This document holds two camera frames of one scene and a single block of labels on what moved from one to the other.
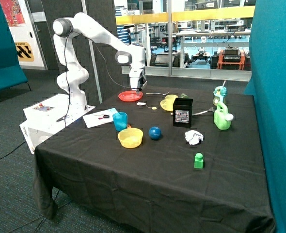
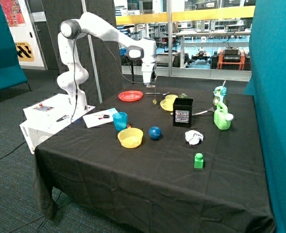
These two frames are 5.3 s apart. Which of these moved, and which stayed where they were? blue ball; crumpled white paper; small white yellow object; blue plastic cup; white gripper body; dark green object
Moved: white gripper body; small white yellow object
Stayed: blue ball; crumpled white paper; dark green object; blue plastic cup
